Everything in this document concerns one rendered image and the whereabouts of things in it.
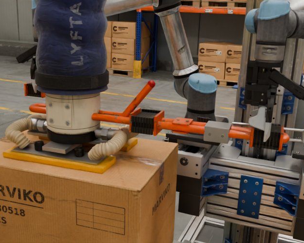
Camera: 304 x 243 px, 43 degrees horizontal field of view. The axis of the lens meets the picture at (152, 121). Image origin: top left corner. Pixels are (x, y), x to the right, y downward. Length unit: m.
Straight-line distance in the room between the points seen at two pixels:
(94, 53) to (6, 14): 11.60
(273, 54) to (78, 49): 0.53
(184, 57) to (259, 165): 0.54
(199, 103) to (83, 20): 0.65
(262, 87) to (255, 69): 0.05
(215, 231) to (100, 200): 1.53
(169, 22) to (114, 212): 0.86
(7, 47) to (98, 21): 11.47
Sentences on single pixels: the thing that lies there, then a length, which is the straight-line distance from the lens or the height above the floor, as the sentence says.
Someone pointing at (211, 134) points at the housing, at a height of 1.19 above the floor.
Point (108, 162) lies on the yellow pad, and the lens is 1.15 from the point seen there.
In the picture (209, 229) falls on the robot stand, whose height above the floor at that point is 0.21.
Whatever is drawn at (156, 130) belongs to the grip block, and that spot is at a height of 1.18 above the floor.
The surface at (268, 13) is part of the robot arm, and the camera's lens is 1.05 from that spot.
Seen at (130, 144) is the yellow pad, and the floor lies 1.09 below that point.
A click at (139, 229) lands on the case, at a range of 1.09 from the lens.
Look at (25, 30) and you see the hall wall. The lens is 12.29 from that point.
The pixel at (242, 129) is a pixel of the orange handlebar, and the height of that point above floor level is 1.21.
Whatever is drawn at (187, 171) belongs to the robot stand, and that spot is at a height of 0.93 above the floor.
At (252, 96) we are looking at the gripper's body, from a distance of 1.07.
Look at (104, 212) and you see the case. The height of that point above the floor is 0.98.
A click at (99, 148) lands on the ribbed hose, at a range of 1.13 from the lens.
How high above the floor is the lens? 1.53
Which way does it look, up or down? 16 degrees down
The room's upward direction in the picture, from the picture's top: 2 degrees clockwise
